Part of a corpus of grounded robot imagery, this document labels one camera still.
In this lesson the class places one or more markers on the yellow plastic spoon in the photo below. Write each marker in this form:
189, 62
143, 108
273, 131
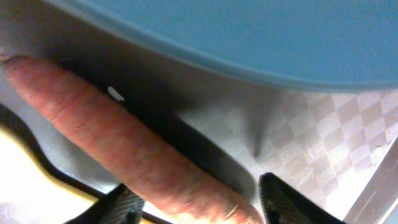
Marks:
29, 194

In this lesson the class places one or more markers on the orange carrot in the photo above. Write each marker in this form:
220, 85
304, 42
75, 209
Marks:
124, 146

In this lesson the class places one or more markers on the brown serving tray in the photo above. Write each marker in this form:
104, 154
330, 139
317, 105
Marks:
339, 150

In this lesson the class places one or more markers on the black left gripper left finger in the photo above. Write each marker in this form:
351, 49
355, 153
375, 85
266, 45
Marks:
120, 206

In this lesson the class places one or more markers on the dark blue plate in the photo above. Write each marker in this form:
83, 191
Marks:
312, 45

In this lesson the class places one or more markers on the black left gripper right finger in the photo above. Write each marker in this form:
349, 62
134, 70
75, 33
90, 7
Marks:
282, 204

